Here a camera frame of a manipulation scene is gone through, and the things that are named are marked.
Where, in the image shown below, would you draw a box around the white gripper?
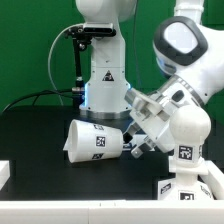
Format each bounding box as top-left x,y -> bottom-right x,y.
123,88 -> 178,158

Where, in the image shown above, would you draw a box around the white lamp shade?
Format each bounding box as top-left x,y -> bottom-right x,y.
63,120 -> 123,163

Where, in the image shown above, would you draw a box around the white lamp bulb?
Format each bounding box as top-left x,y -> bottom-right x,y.
169,105 -> 211,167

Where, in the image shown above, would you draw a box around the white lamp base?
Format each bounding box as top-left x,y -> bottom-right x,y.
157,156 -> 214,201

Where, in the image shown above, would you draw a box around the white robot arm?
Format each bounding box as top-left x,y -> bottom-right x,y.
75,0 -> 224,158

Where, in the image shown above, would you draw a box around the white paper with tags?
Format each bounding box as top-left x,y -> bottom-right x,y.
123,134 -> 146,151

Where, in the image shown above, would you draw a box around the black cables on table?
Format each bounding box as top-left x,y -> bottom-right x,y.
1,88 -> 81,114

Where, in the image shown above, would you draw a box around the black camera on stand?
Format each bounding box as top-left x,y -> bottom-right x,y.
64,21 -> 118,95

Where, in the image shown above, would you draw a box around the white left rail block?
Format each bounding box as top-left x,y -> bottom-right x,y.
0,160 -> 10,190

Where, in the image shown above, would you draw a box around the grey camera cable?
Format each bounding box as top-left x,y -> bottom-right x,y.
47,25 -> 78,107

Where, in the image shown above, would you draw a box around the white front rail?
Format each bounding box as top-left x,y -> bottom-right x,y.
0,201 -> 224,224

